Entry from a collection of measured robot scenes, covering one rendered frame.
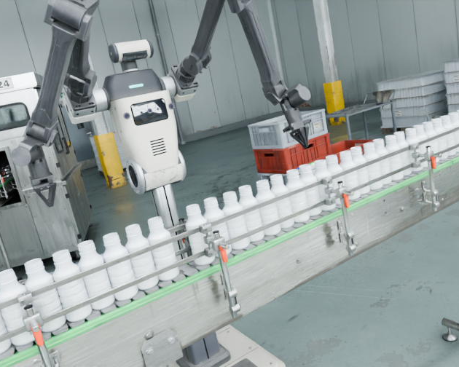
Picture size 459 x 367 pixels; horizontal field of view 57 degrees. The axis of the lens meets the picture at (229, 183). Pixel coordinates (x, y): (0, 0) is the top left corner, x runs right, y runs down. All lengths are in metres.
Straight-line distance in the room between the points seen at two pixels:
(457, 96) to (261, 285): 6.76
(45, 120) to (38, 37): 12.10
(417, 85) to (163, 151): 6.86
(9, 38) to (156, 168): 11.81
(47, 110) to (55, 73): 0.12
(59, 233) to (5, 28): 9.26
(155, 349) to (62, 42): 0.84
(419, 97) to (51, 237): 6.33
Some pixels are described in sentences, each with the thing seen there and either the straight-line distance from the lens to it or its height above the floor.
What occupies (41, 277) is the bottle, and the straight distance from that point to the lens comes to 1.05.
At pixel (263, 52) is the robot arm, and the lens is 1.54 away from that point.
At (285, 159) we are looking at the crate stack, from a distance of 3.54.
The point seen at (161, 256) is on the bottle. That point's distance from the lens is 1.11.
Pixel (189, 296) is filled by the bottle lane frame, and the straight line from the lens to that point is 1.14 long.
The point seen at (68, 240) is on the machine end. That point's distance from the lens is 4.83.
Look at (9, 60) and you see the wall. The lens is 13.24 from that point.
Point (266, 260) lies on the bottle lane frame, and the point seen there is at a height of 0.95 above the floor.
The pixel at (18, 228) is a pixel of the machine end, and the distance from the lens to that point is 4.87.
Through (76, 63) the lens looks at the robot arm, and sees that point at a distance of 1.48.
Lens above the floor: 1.45
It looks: 12 degrees down
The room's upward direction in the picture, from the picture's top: 12 degrees counter-clockwise
